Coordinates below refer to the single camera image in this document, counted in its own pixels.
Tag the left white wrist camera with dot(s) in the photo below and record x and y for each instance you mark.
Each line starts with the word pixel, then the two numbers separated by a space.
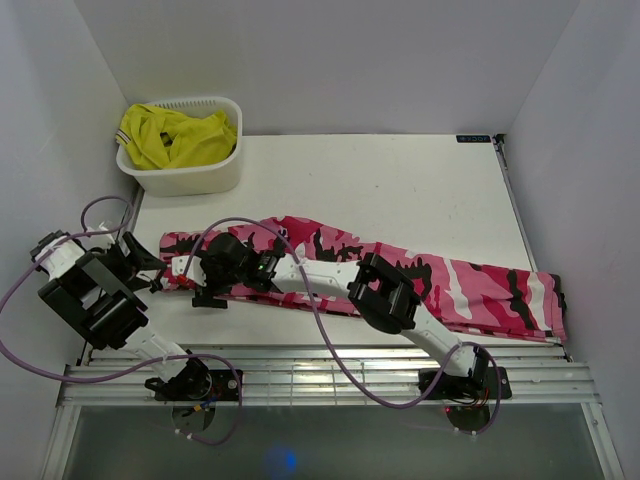
pixel 104 228

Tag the blue label sticker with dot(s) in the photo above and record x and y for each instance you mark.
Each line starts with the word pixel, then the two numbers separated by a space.
pixel 473 139

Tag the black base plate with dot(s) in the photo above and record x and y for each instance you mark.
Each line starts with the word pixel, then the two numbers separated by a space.
pixel 487 385
pixel 215 384

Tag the yellow trousers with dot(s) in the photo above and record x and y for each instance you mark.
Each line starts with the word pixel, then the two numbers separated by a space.
pixel 157 138

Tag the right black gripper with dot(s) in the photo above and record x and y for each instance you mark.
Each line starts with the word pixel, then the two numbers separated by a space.
pixel 206 295

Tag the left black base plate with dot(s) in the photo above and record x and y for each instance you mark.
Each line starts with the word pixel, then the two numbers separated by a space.
pixel 215 384

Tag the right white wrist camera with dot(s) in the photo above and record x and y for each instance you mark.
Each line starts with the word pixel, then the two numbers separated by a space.
pixel 187 271

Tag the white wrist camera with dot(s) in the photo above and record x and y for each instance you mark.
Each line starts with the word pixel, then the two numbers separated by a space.
pixel 104 228
pixel 187 271

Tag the white plastic basket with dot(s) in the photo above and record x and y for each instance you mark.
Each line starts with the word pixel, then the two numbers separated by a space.
pixel 216 178

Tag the aluminium rail frame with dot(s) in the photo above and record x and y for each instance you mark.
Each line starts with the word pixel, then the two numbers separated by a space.
pixel 309 376

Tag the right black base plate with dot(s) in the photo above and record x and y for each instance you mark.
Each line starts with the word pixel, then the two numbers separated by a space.
pixel 487 385

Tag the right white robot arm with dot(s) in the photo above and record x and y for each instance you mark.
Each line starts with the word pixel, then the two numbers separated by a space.
pixel 381 294

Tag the pink camouflage trousers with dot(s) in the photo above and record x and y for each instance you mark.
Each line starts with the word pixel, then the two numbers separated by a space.
pixel 466 297

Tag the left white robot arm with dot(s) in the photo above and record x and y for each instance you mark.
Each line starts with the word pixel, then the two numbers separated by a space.
pixel 94 292

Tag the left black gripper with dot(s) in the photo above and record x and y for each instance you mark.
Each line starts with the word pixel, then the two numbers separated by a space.
pixel 138 258

